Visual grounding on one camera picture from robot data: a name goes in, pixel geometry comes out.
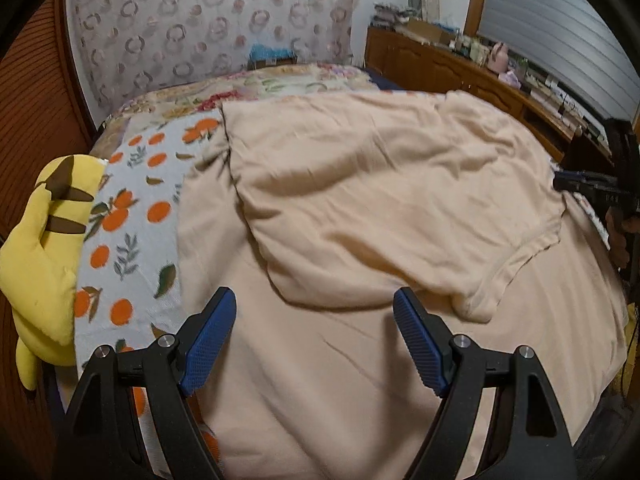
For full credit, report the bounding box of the pink kettle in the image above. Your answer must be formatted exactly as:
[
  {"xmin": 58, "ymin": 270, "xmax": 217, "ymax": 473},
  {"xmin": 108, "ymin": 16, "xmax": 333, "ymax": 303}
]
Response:
[{"xmin": 490, "ymin": 42, "xmax": 510, "ymax": 73}]

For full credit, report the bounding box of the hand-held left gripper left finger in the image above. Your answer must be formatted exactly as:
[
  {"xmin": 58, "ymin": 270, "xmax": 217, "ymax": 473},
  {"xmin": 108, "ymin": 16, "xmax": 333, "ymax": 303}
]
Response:
[{"xmin": 60, "ymin": 286, "xmax": 237, "ymax": 480}]

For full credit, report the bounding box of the box with blue cloth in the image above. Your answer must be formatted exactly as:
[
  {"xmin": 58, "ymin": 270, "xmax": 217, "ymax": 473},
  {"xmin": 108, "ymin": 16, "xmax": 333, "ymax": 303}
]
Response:
[{"xmin": 247, "ymin": 42, "xmax": 296, "ymax": 70}]

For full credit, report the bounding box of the person's right hand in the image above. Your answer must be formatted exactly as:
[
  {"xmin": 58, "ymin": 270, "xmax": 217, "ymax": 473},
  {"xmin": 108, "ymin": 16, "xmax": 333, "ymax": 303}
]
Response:
[{"xmin": 606, "ymin": 207, "xmax": 632, "ymax": 268}]

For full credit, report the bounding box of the stack of folded clothes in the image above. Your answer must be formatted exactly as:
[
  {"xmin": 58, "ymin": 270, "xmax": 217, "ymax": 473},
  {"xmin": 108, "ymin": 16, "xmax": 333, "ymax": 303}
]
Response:
[{"xmin": 372, "ymin": 2, "xmax": 418, "ymax": 28}]

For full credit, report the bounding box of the orange fruit print blanket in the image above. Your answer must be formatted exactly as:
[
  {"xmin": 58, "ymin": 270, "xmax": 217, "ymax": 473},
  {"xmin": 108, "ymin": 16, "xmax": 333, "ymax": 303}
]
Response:
[{"xmin": 75, "ymin": 110, "xmax": 611, "ymax": 480}]

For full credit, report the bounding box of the wooden louvered wardrobe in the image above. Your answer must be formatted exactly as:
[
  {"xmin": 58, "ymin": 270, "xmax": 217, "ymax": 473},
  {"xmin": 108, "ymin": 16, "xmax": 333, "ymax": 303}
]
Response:
[{"xmin": 0, "ymin": 0, "xmax": 96, "ymax": 461}]

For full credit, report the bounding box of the cardboard box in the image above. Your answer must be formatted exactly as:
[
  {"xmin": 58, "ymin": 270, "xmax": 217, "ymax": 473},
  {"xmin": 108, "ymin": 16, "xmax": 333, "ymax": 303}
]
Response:
[{"xmin": 402, "ymin": 17, "xmax": 456, "ymax": 45}]

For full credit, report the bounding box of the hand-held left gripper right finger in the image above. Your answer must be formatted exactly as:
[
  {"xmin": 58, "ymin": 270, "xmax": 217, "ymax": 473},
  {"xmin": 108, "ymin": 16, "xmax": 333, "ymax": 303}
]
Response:
[{"xmin": 392, "ymin": 287, "xmax": 576, "ymax": 480}]

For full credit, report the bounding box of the ring pattern wall curtain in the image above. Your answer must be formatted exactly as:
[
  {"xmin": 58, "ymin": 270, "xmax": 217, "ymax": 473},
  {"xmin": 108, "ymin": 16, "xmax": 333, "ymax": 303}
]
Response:
[{"xmin": 65, "ymin": 0, "xmax": 371, "ymax": 116}]

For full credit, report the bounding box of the pink printed t-shirt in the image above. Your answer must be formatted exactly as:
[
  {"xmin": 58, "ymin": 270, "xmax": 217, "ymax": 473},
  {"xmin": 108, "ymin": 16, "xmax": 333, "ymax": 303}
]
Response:
[{"xmin": 172, "ymin": 89, "xmax": 631, "ymax": 480}]

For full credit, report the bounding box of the floral quilt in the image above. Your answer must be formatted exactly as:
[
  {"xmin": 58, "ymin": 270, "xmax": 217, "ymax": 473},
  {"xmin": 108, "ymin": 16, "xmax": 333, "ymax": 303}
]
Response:
[{"xmin": 90, "ymin": 62, "xmax": 381, "ymax": 156}]

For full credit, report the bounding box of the cluster of toiletry bottles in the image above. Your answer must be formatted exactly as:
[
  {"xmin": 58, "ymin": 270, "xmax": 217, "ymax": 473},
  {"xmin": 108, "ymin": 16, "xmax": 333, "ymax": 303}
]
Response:
[{"xmin": 452, "ymin": 35, "xmax": 493, "ymax": 66}]

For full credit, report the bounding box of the dark blue bed sheet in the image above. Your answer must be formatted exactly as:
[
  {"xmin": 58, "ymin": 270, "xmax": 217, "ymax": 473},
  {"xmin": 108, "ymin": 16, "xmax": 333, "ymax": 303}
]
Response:
[{"xmin": 365, "ymin": 65, "xmax": 406, "ymax": 92}]

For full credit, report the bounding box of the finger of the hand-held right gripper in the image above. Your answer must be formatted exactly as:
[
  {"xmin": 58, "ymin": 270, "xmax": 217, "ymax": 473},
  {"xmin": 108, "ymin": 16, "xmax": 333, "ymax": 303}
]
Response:
[{"xmin": 552, "ymin": 171, "xmax": 626, "ymax": 197}]

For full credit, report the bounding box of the grey window blind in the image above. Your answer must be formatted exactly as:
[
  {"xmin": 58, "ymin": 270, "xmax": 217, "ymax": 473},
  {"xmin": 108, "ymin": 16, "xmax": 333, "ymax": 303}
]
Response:
[{"xmin": 475, "ymin": 0, "xmax": 640, "ymax": 126}]

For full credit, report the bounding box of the wooden sideboard cabinet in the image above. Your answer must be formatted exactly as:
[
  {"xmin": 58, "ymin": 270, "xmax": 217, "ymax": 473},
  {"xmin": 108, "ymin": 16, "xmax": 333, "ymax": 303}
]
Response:
[{"xmin": 365, "ymin": 25, "xmax": 616, "ymax": 171}]

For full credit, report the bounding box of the yellow plush toy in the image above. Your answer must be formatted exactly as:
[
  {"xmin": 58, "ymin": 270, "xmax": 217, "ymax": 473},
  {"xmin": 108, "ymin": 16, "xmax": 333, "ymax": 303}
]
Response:
[{"xmin": 0, "ymin": 154, "xmax": 108, "ymax": 391}]

